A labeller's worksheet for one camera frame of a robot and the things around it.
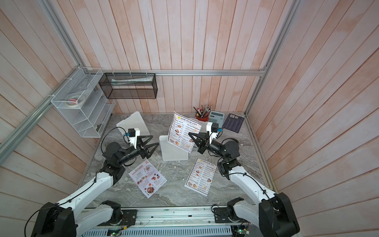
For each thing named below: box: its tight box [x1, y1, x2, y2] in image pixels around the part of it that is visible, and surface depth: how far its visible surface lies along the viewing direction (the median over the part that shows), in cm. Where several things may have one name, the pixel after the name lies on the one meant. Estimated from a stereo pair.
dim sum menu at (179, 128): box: [166, 111, 202, 154], surface depth 69 cm
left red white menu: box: [128, 159, 168, 199], surface depth 88 cm
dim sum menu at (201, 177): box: [184, 157, 218, 197], surface depth 88 cm
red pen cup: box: [192, 102, 213, 122], surface depth 106 cm
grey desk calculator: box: [208, 111, 226, 128], surface depth 117 cm
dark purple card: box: [223, 113, 245, 134], surface depth 117 cm
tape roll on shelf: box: [65, 95, 85, 109], surface depth 75 cm
